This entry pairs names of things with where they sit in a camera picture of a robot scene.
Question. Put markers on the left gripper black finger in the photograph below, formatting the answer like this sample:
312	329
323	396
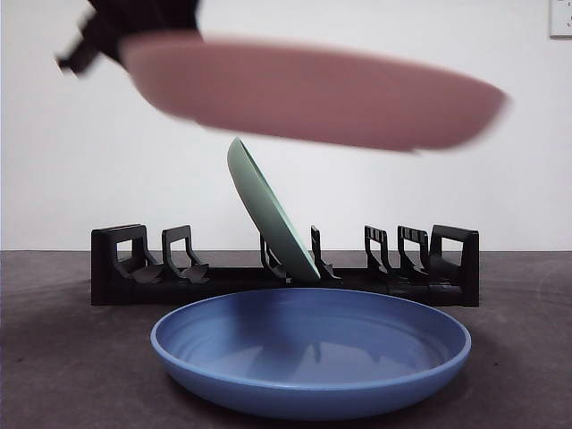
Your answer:
105	56
152	15

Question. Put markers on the pink plate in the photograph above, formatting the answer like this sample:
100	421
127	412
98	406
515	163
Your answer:
313	94

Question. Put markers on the green plate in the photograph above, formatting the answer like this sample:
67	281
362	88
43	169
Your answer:
263	205

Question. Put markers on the blue plate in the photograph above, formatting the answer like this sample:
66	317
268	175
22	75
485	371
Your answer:
313	380

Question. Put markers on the black dish rack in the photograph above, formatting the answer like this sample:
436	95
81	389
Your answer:
111	290

